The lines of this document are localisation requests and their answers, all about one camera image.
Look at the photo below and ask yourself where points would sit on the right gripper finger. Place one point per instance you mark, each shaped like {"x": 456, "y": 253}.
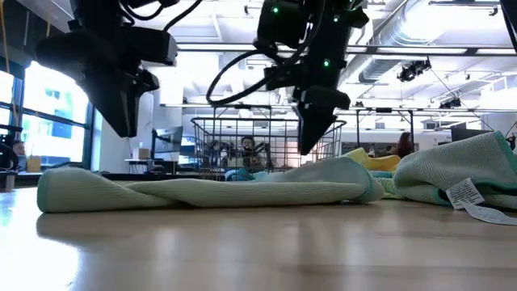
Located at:
{"x": 323, "y": 123}
{"x": 308, "y": 129}

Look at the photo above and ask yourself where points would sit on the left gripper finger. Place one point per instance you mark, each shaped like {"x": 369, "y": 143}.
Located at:
{"x": 107, "y": 105}
{"x": 129, "y": 111}

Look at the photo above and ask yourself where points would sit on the light blue microfiber towel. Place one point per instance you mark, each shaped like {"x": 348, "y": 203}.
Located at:
{"x": 242, "y": 174}

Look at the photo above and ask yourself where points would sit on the lime green fluffy towel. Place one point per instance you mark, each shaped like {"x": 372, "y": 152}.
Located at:
{"x": 392, "y": 188}

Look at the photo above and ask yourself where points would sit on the pale green microfiber towel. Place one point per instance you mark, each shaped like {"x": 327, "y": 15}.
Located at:
{"x": 202, "y": 190}

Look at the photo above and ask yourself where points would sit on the lime green cloth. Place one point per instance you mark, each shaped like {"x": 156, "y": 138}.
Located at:
{"x": 452, "y": 161}

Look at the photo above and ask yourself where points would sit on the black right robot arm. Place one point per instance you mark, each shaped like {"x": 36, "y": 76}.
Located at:
{"x": 335, "y": 40}

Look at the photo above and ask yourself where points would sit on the yellow microfiber towel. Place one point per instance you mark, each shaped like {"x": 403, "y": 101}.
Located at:
{"x": 375, "y": 161}

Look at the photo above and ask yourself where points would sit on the black metal stand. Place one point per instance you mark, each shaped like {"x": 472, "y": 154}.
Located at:
{"x": 357, "y": 125}

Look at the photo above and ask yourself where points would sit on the cardboard box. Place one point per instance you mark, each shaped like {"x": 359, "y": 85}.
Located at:
{"x": 141, "y": 154}

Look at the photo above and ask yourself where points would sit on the black computer monitor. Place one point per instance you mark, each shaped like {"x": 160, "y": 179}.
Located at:
{"x": 169, "y": 141}

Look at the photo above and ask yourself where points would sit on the large window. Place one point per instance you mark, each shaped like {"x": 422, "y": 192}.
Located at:
{"x": 52, "y": 105}

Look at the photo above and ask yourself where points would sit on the white desk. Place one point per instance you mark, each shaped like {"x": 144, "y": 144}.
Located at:
{"x": 149, "y": 161}

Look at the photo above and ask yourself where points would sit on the person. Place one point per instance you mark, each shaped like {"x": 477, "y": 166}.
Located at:
{"x": 248, "y": 149}
{"x": 18, "y": 147}
{"x": 404, "y": 145}

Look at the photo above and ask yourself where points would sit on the yellow box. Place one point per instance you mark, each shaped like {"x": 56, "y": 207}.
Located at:
{"x": 33, "y": 164}

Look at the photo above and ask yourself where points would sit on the black chair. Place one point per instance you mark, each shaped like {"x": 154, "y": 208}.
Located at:
{"x": 7, "y": 157}

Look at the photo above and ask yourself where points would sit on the small black ceiling rig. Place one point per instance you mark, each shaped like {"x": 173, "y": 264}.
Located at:
{"x": 450, "y": 103}

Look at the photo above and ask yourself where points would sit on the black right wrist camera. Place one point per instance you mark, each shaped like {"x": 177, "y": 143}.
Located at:
{"x": 282, "y": 77}

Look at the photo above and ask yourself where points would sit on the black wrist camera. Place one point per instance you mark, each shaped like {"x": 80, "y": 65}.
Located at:
{"x": 151, "y": 46}
{"x": 282, "y": 77}

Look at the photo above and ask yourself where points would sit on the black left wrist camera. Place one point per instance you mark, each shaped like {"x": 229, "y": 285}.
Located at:
{"x": 151, "y": 46}

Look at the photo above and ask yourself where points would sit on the black aluminium table frame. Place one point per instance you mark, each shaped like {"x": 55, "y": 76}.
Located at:
{"x": 161, "y": 176}

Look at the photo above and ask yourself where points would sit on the silver ceiling air duct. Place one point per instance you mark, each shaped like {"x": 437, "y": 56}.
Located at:
{"x": 379, "y": 48}

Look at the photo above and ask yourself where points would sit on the black ceiling camera rig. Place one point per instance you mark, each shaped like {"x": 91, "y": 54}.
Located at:
{"x": 414, "y": 69}

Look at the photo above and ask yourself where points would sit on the long ceiling light rail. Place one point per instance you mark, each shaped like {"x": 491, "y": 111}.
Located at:
{"x": 210, "y": 47}

